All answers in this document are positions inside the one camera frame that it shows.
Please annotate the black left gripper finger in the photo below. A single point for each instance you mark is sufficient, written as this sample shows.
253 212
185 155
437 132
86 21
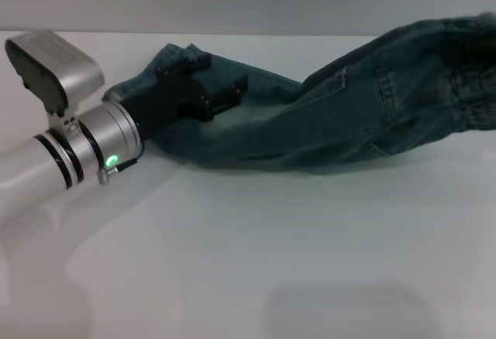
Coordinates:
228 96
197 57

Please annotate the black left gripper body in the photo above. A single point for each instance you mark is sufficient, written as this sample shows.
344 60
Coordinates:
170 98

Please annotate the blue denim shorts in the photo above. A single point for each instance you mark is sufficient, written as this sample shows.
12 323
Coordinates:
310 129

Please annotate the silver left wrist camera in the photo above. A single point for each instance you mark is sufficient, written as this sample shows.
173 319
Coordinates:
58 63

